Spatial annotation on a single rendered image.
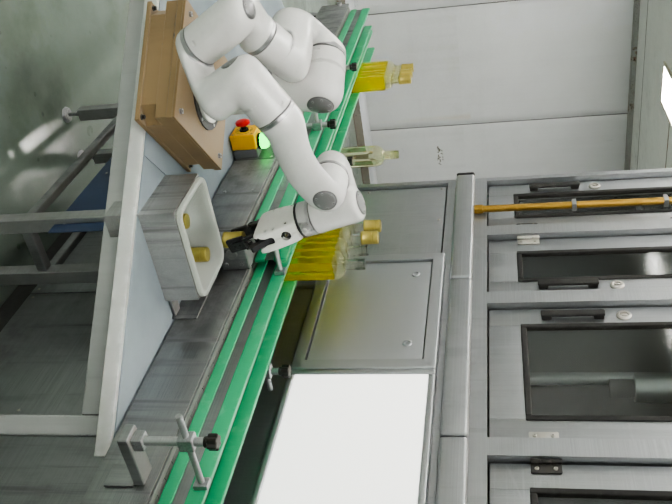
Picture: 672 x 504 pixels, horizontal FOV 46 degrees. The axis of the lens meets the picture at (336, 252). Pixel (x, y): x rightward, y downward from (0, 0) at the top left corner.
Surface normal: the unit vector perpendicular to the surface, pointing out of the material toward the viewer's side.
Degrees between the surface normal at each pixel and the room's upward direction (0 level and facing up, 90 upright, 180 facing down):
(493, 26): 90
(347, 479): 90
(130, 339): 0
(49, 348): 90
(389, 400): 90
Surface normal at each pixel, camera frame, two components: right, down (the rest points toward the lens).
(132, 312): 0.98, -0.04
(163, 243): -0.15, 0.55
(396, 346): -0.15, -0.84
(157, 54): -0.21, -0.29
